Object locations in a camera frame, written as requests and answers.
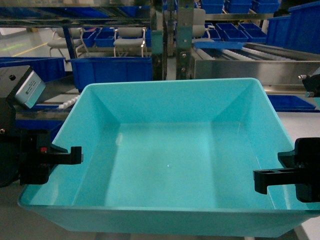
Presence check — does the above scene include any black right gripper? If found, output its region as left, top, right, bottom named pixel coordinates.
left=253, top=137, right=320, bottom=203

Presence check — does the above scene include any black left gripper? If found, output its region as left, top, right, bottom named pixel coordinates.
left=0, top=66, right=83, bottom=188

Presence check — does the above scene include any turquoise plastic bin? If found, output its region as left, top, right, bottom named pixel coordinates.
left=18, top=78, right=320, bottom=237

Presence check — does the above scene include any blue bin left shelf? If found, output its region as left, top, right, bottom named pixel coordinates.
left=70, top=57, right=153, bottom=92

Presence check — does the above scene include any grey chair left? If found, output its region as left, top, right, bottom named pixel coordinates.
left=47, top=27, right=85, bottom=58

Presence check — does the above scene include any grey chair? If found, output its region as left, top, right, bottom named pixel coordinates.
left=192, top=8, right=214, bottom=43
left=47, top=27, right=85, bottom=58
left=113, top=27, right=147, bottom=58

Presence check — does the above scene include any grey chair centre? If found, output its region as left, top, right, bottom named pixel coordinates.
left=113, top=27, right=147, bottom=58

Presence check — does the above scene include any large blue bin right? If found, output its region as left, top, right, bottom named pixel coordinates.
left=266, top=1, right=320, bottom=54

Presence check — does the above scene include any grey chair right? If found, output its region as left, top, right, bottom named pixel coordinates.
left=192, top=8, right=214, bottom=43

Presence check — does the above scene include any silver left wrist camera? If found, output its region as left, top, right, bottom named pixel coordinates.
left=14, top=65, right=46, bottom=109

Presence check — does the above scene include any stainless steel shelf rail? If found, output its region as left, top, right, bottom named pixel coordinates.
left=190, top=58, right=320, bottom=95

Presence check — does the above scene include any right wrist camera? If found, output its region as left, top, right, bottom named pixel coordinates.
left=298, top=73, right=320, bottom=109

